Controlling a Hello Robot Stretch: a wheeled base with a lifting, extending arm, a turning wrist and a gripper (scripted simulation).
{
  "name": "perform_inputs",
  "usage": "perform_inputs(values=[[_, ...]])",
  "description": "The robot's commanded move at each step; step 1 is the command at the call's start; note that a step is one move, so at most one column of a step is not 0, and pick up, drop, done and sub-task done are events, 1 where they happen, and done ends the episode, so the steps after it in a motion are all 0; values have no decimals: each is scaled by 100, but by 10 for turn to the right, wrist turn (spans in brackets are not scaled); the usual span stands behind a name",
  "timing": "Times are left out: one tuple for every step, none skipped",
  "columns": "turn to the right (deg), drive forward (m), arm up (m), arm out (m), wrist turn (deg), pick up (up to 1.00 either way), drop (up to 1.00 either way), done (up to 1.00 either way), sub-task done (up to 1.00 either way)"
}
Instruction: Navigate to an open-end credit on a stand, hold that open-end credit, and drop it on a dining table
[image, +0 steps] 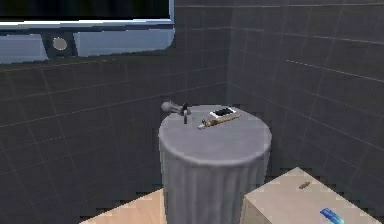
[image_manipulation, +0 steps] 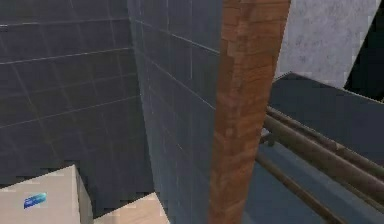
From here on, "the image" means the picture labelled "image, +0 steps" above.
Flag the grey round stand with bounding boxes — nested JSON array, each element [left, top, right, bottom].
[[157, 104, 273, 224]]

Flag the blue credit card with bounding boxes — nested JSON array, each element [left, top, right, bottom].
[[319, 207, 346, 224]]

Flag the grey dumbbell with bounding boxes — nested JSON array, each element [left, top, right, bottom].
[[160, 101, 192, 125]]

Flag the white mobile phone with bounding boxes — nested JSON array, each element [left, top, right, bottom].
[[209, 106, 237, 120]]

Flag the white framed window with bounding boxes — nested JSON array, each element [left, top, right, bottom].
[[0, 0, 176, 65]]

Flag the beige square table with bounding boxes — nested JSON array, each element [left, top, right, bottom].
[[238, 166, 383, 224]]

